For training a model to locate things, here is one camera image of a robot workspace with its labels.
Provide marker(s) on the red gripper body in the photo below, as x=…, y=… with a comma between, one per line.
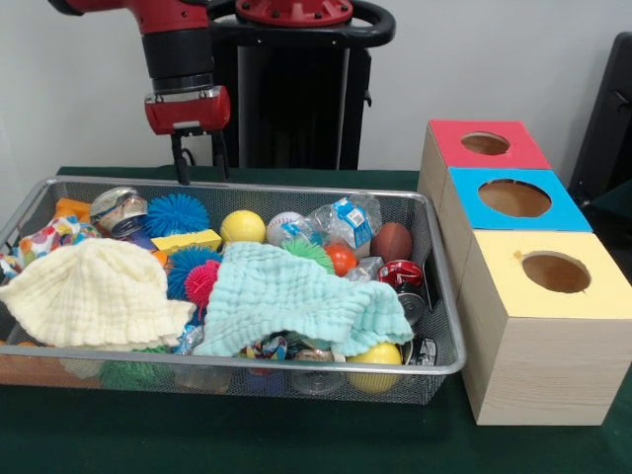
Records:
x=188, y=111

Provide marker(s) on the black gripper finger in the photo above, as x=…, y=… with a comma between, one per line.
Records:
x=221, y=156
x=181, y=158

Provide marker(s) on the mint green cloth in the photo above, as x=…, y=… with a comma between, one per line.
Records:
x=286, y=296

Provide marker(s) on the cream knitted cloth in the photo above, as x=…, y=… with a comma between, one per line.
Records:
x=94, y=291

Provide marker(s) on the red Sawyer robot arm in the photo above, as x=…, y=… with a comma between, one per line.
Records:
x=178, y=54

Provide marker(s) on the clear mesh bin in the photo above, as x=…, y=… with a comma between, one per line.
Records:
x=444, y=380

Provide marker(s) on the wooden box with three holes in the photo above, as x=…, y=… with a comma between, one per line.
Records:
x=533, y=346

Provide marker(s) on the blue spiky ball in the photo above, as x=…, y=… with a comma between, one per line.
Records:
x=178, y=213

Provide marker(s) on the yellow ball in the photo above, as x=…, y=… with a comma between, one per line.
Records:
x=375, y=357
x=243, y=227

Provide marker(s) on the yellow rectangular block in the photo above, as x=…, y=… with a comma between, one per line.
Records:
x=186, y=240

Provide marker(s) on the white baseball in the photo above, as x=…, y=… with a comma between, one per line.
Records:
x=281, y=227

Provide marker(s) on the colourful patterned cloth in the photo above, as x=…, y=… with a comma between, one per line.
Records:
x=49, y=237

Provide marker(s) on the brown toy football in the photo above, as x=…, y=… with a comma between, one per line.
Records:
x=392, y=242

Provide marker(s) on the red soda can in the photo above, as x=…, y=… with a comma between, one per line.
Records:
x=400, y=275

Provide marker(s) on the dark green table cloth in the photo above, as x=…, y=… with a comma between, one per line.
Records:
x=296, y=434

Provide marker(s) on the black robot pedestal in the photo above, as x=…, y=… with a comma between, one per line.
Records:
x=286, y=109

